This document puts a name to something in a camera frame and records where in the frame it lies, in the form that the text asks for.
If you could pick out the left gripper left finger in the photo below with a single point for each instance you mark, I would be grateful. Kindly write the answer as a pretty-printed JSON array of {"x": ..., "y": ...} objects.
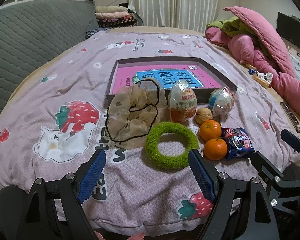
[{"x": 88, "y": 175}]

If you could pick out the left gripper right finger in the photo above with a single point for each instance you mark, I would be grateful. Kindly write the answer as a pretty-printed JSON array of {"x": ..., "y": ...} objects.
[{"x": 205, "y": 175}]

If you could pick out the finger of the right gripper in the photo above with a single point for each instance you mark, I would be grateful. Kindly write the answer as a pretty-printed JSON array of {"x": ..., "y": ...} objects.
[
  {"x": 266, "y": 170},
  {"x": 291, "y": 139}
]

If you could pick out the orange tangerine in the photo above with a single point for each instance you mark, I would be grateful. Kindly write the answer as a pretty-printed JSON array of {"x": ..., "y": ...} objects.
[
  {"x": 210, "y": 129},
  {"x": 215, "y": 149}
]

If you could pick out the blue Oreo cookie packet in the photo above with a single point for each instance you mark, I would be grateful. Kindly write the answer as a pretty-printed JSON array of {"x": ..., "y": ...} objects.
[{"x": 238, "y": 143}]

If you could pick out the brown walnut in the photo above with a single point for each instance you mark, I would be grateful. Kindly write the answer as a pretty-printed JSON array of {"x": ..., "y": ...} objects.
[{"x": 203, "y": 114}]

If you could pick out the beige mesh drawstring bag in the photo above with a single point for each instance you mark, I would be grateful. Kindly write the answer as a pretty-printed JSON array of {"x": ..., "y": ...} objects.
[{"x": 134, "y": 111}]

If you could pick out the blue white surprise egg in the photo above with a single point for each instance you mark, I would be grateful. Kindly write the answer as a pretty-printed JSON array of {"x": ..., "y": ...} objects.
[{"x": 221, "y": 101}]

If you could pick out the red white surprise egg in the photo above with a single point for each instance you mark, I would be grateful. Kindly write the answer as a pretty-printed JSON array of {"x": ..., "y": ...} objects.
[{"x": 182, "y": 102}]

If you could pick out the person's hand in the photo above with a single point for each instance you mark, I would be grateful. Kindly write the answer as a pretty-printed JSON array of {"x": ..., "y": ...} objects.
[{"x": 115, "y": 236}]

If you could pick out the wrapped biscuit packet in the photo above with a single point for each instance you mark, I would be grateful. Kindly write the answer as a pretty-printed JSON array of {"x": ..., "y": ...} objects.
[{"x": 255, "y": 77}]

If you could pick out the white floral scrunchie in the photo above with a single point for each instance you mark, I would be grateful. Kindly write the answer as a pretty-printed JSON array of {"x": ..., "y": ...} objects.
[{"x": 268, "y": 77}]

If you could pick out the small blue snack wrapper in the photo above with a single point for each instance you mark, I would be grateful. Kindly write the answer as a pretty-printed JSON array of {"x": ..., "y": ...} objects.
[{"x": 252, "y": 71}]

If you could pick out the pink quilted duvet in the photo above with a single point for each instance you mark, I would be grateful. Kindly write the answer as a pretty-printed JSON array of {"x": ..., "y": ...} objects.
[{"x": 266, "y": 52}]

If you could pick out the shallow grey cardboard box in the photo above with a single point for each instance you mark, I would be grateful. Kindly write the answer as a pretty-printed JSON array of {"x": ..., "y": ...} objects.
[{"x": 202, "y": 94}]

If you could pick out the green blanket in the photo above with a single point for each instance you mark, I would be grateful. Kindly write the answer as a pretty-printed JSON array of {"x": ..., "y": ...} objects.
[{"x": 232, "y": 27}]

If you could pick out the grey quilted headboard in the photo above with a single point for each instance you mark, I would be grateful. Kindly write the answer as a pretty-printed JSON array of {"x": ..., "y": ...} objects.
[{"x": 35, "y": 32}]

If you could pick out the stack of folded blankets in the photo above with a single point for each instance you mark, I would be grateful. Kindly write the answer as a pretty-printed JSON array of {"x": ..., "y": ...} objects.
[{"x": 115, "y": 17}]

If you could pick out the white striped curtain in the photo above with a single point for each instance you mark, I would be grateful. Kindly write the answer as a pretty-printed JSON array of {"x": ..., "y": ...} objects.
[{"x": 181, "y": 14}]

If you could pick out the black wall television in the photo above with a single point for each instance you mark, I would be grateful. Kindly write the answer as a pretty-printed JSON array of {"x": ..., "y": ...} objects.
[{"x": 288, "y": 27}]

